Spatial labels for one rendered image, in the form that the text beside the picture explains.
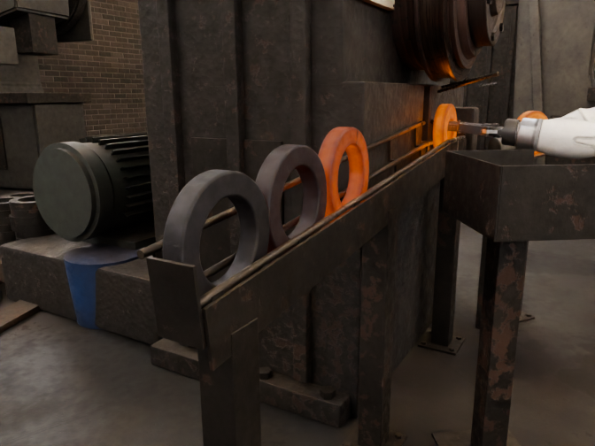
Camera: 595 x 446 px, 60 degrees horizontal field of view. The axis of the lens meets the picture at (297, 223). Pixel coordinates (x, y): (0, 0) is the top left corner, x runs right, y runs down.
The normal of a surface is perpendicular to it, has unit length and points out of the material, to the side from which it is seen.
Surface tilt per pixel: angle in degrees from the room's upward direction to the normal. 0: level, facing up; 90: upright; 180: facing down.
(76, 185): 90
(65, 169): 90
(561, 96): 90
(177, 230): 69
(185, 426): 0
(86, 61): 90
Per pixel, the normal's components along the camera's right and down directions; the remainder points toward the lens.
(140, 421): -0.01, -0.97
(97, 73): 0.86, 0.11
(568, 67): -0.70, 0.18
